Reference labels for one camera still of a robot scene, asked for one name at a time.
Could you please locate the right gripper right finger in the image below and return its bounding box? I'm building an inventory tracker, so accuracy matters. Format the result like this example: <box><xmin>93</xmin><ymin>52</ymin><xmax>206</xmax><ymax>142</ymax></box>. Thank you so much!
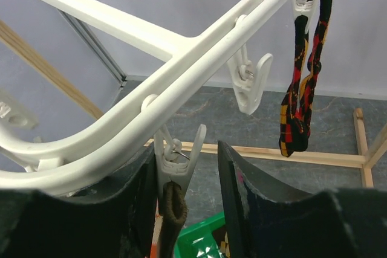
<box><xmin>218</xmin><ymin>141</ymin><xmax>386</xmax><ymax>257</ymax></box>

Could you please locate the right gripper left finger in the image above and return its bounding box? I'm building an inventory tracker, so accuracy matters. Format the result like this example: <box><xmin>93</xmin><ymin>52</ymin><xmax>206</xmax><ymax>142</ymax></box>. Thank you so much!
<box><xmin>1</xmin><ymin>146</ymin><xmax>157</xmax><ymax>257</ymax></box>

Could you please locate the black red argyle sock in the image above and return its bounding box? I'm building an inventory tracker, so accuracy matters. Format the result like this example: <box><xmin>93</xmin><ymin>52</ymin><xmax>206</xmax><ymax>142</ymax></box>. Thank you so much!
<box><xmin>279</xmin><ymin>0</ymin><xmax>333</xmax><ymax>157</ymax></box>

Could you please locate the brown yellow argyle sock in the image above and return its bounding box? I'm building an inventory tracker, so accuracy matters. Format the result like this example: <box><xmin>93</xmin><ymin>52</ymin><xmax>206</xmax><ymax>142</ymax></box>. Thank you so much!
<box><xmin>212</xmin><ymin>225</ymin><xmax>230</xmax><ymax>257</ymax></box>

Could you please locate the white plastic clip hanger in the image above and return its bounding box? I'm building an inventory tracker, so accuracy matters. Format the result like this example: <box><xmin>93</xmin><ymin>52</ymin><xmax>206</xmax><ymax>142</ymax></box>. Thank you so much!
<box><xmin>0</xmin><ymin>0</ymin><xmax>347</xmax><ymax>198</ymax></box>

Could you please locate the green plastic tray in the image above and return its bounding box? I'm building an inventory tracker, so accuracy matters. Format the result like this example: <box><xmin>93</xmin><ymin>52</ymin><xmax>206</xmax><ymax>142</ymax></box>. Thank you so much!
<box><xmin>174</xmin><ymin>212</ymin><xmax>226</xmax><ymax>258</ymax></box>

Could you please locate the wooden clothes rack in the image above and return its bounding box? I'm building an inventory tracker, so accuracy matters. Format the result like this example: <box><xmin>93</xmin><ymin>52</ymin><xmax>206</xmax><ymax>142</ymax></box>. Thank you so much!
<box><xmin>1</xmin><ymin>22</ymin><xmax>386</xmax><ymax>195</ymax></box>

